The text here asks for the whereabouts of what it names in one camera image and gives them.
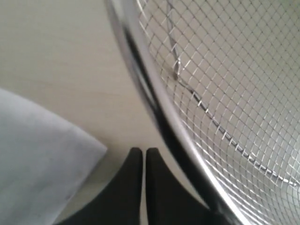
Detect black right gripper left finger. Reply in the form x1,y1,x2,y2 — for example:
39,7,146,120
59,147,143,225

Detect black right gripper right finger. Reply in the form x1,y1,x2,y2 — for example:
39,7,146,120
145,148,229,225

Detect white t-shirt red logo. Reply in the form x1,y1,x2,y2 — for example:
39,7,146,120
0,90,107,225

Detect metal wire mesh basket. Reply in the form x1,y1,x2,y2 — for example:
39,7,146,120
105,0,300,225

